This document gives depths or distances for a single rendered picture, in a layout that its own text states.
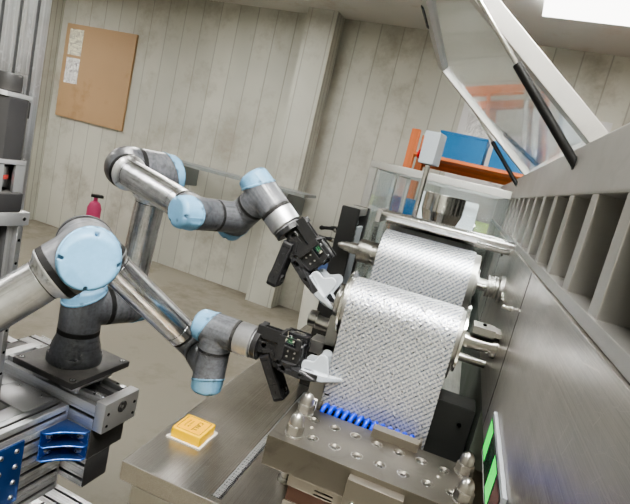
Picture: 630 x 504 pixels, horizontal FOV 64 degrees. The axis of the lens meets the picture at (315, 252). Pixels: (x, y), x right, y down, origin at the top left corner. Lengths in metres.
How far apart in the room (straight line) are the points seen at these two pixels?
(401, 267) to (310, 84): 3.93
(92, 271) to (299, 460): 0.52
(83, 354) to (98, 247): 0.63
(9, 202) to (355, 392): 0.92
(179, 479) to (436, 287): 0.72
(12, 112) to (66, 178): 5.69
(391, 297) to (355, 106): 4.13
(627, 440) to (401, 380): 0.76
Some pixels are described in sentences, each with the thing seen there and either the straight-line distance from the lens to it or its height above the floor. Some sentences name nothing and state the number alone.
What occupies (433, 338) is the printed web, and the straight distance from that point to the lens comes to 1.07.
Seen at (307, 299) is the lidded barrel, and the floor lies 0.33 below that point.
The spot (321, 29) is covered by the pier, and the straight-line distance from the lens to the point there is 5.20.
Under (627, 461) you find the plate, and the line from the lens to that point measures 0.38.
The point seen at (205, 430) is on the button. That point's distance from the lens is 1.19.
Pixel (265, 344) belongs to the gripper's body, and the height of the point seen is 1.12.
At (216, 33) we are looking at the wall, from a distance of 5.95.
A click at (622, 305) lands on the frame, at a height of 1.48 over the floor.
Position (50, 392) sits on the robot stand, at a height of 0.73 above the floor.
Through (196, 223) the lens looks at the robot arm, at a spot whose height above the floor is 1.35.
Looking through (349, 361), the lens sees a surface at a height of 1.14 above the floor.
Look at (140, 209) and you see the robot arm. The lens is 1.55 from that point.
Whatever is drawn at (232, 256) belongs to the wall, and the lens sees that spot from 5.60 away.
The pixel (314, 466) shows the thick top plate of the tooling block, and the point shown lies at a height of 1.01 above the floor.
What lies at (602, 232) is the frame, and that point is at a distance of 0.68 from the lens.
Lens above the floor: 1.54
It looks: 10 degrees down
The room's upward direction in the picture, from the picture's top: 14 degrees clockwise
